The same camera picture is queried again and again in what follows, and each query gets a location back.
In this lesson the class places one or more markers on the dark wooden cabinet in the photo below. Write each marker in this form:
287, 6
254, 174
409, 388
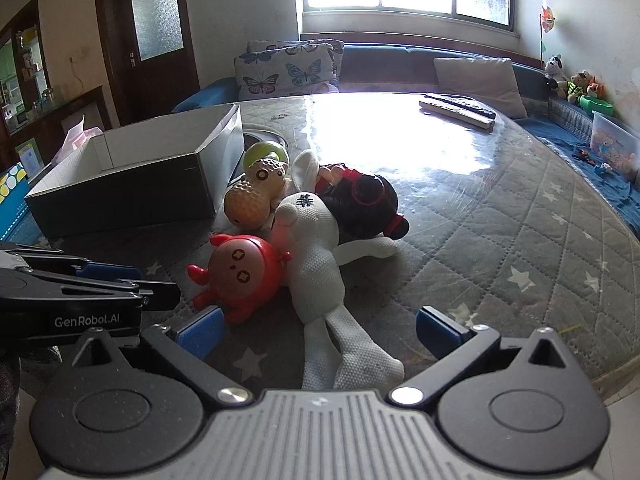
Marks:
34, 114

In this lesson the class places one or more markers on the panda plush toy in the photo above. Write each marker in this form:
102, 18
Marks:
555, 73

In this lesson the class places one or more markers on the green round toy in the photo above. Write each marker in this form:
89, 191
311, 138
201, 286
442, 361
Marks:
264, 150

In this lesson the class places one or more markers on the white remote control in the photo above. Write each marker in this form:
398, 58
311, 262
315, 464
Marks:
457, 113

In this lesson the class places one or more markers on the dark wooden door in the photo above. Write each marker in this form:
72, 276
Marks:
148, 55

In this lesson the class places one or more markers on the plain white pillow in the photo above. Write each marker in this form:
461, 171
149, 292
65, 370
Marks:
488, 80

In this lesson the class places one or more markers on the blue sofa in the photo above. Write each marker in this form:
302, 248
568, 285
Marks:
395, 68

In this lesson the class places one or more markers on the blue yellow dotted box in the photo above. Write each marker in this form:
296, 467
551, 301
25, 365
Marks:
17, 224

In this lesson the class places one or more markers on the clear plastic storage box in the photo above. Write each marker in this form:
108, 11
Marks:
616, 144

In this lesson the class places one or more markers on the tan peanut toy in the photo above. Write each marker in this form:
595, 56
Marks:
248, 203

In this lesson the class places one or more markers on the black remote control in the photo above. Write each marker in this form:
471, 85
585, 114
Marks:
472, 105

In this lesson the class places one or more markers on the white tissue pack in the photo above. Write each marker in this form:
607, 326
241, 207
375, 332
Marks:
75, 138

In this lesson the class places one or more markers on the black-haired red doll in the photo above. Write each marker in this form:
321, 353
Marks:
364, 205

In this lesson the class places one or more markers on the butterfly print pillow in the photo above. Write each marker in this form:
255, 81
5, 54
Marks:
296, 69

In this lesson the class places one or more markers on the colourful pinwheel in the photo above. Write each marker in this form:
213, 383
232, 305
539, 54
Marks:
546, 24

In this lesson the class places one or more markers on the grey cardboard box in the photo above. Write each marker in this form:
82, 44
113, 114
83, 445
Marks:
170, 168

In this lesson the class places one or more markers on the red round-head toy figure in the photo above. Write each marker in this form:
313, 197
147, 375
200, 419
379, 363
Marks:
243, 273

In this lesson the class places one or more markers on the white plush rabbit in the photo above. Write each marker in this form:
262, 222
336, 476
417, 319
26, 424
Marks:
338, 352

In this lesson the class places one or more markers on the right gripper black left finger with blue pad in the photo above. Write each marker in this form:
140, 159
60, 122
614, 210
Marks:
179, 353

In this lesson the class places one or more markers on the yellow brown plush toy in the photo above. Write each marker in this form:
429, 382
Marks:
581, 84

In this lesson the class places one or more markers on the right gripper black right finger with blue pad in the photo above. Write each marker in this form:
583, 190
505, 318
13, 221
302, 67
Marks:
460, 353

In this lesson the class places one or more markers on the grey quilted table cover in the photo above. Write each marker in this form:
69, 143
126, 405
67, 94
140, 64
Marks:
503, 231

